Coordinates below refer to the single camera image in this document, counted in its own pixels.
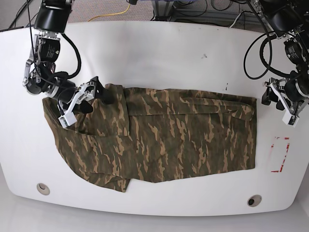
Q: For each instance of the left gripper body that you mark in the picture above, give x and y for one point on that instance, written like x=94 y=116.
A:
x=290 y=94

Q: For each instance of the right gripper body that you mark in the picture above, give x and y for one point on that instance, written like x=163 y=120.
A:
x=84 y=93

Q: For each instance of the camouflage t-shirt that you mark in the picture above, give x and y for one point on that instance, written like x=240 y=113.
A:
x=157 y=135

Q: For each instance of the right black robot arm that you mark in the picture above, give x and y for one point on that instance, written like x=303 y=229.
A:
x=40 y=71

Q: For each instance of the red tape rectangle marking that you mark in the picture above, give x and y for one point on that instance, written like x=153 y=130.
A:
x=278 y=154

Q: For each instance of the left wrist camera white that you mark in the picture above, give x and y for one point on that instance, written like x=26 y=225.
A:
x=290 y=119

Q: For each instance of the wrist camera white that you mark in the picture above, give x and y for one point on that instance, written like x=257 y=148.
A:
x=290 y=119
x=68 y=119

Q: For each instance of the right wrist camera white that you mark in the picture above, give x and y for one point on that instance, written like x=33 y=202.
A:
x=68 y=119

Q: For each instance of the left table cable grommet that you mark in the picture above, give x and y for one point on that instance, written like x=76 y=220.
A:
x=43 y=189

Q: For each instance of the table cable grommet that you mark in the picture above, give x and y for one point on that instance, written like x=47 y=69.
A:
x=43 y=189
x=254 y=201

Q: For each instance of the right table cable grommet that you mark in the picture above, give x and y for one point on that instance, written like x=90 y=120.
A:
x=254 y=201

